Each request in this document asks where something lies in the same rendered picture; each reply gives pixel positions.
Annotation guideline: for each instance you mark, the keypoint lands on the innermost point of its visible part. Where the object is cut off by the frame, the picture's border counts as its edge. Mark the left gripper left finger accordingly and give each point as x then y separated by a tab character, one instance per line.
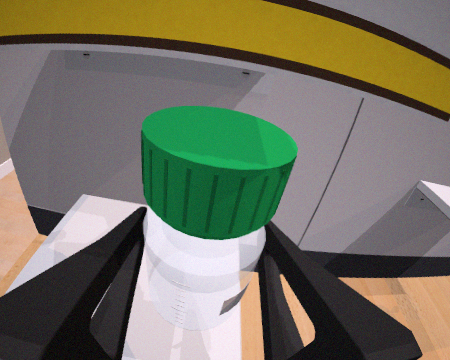
47	317

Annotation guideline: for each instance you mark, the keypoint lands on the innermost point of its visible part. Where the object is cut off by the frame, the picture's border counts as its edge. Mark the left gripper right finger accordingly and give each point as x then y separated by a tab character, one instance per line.
347	325

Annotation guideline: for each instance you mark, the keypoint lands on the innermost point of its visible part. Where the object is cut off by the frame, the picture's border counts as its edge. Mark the white bottle with green cap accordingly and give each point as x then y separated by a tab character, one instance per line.
212	178

